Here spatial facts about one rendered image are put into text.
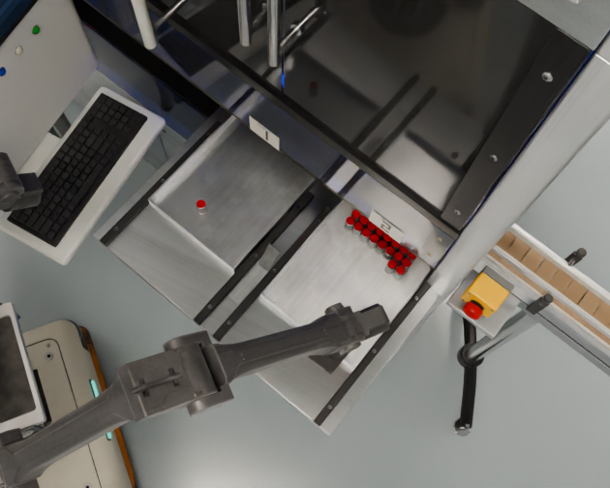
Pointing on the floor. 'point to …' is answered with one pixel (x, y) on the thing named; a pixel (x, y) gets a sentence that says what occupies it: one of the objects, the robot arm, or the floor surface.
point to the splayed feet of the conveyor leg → (467, 381)
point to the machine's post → (542, 158)
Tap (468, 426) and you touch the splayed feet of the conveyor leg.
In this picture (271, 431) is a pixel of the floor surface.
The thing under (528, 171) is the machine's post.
